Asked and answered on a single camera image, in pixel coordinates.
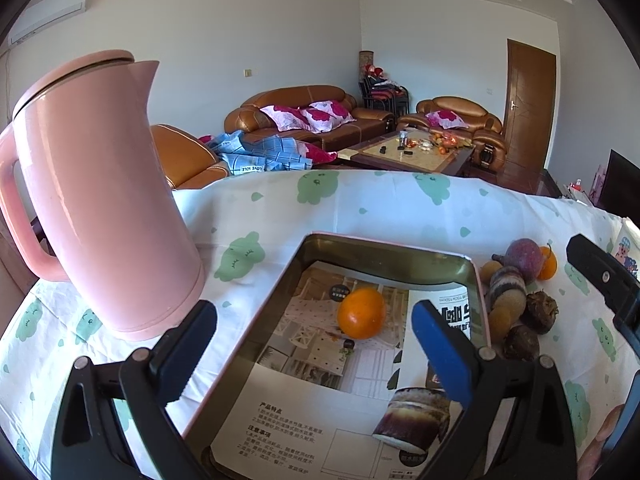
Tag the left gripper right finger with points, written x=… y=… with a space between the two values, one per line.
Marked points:
x=538 y=440

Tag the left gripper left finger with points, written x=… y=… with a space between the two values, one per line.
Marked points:
x=89 y=442

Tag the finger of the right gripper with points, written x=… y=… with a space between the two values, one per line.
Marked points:
x=615 y=283

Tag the orange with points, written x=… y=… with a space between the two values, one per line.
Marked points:
x=550 y=265
x=361 y=315

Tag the person's hand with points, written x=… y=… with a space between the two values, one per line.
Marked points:
x=590 y=460

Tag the white cartoon mug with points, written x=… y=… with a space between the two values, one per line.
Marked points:
x=627 y=247

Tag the dark brown round fruit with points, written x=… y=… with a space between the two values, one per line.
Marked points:
x=521 y=344

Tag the dark brown water chestnut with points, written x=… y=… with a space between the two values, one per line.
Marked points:
x=540 y=312

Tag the black television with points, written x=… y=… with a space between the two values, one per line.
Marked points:
x=620 y=189

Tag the purple passion fruit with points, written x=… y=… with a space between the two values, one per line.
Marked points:
x=525 y=255

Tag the small yellow brown fruit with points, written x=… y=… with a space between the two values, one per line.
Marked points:
x=488 y=270

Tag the printed paper sheet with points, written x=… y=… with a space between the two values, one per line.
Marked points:
x=320 y=405

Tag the pink metal tin box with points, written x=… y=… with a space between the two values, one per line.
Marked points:
x=407 y=264

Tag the pink electric kettle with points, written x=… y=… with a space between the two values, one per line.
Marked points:
x=86 y=200

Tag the fruit pile on coffee table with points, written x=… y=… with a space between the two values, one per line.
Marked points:
x=447 y=142

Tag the brown wooden door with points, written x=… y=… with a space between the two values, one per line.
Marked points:
x=530 y=104

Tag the brown leather armchair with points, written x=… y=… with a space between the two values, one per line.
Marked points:
x=464 y=119

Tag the wooden coffee table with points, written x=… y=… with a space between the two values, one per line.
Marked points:
x=405 y=150

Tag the pink pillow on armchair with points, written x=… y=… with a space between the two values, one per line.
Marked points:
x=445 y=120

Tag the near brown leather chair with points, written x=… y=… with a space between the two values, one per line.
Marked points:
x=186 y=162

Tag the stacked dark chairs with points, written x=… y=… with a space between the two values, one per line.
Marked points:
x=380 y=93

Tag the blue plaid blanket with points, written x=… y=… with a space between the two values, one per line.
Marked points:
x=272 y=153

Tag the long brown leather sofa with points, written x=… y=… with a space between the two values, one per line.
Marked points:
x=368 y=124

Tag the pink floral pillow right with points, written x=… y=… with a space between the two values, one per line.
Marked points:
x=326 y=116

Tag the pink floral pillow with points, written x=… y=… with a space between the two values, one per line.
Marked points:
x=326 y=116
x=286 y=118

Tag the pink floral pillow left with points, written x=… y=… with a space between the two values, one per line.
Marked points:
x=286 y=118

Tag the white air conditioner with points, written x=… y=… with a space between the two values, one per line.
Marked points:
x=41 y=16

